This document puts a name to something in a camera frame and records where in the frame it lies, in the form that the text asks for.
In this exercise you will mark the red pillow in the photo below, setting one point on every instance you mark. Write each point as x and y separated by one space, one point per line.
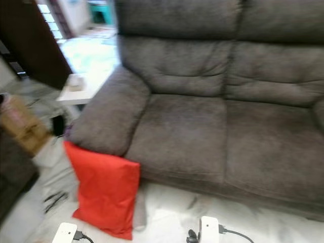
106 192

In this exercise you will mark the black power adapter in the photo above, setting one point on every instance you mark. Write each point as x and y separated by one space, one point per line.
58 125

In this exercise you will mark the cardboard box with pink tape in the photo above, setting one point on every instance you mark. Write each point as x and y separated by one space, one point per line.
25 126

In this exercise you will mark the white side table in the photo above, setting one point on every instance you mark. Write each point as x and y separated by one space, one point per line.
88 93

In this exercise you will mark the beige tissue box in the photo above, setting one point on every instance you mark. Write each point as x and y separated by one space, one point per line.
76 82

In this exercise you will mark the green plastic stool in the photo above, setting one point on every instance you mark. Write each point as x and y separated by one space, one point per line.
100 13

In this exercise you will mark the dark wooden door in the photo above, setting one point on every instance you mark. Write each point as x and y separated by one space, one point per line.
30 40

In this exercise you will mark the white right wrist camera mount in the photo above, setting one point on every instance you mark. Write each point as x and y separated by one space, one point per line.
209 230

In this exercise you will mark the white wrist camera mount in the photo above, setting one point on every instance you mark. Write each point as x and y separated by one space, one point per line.
65 234
209 230

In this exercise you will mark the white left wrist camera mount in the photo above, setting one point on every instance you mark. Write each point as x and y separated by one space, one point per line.
65 234

